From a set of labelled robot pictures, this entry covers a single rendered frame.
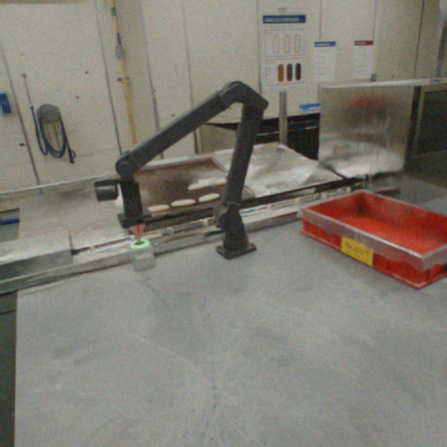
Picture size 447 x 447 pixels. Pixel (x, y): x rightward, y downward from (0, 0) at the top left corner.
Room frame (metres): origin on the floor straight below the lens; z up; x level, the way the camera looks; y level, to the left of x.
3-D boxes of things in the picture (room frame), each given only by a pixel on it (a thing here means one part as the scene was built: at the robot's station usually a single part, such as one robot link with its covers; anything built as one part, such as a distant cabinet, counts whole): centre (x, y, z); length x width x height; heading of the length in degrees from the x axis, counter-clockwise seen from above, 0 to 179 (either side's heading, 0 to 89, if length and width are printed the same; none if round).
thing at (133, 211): (0.99, 0.27, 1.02); 0.10 x 0.07 x 0.07; 111
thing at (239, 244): (1.04, -0.04, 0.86); 0.12 x 0.09 x 0.08; 117
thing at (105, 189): (0.98, 0.31, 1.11); 0.11 x 0.09 x 0.12; 99
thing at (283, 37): (2.32, -0.48, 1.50); 0.33 x 0.01 x 0.45; 108
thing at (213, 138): (3.90, -0.89, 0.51); 1.93 x 1.05 x 1.02; 111
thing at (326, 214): (1.00, -0.53, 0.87); 0.49 x 0.34 x 0.10; 27
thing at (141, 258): (0.99, 0.27, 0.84); 0.08 x 0.08 x 0.11; 21
